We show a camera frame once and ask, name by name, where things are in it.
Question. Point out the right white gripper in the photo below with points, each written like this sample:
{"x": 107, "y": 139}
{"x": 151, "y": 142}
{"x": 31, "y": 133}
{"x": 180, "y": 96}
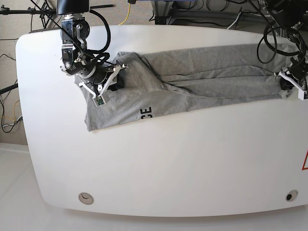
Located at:
{"x": 98, "y": 79}

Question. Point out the right table grommet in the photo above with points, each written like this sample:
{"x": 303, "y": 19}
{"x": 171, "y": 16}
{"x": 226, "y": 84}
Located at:
{"x": 292, "y": 195}

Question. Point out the table grommet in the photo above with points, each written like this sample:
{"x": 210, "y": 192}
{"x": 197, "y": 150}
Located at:
{"x": 86, "y": 198}
{"x": 292, "y": 195}

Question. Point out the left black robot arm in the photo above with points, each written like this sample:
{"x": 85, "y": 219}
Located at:
{"x": 291, "y": 18}

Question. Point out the black tripod stand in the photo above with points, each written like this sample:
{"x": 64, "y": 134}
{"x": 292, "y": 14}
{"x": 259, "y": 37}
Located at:
{"x": 43, "y": 9}

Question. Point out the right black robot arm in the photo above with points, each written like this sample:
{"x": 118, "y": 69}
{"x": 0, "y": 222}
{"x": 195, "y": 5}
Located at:
{"x": 74, "y": 32}

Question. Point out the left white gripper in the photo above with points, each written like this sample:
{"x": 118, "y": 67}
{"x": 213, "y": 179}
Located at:
{"x": 294, "y": 79}

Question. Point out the left table grommet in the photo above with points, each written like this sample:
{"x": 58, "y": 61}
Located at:
{"x": 86, "y": 198}

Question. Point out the grey T-shirt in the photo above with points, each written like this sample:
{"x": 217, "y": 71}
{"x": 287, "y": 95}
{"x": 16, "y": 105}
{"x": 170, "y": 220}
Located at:
{"x": 170, "y": 82}

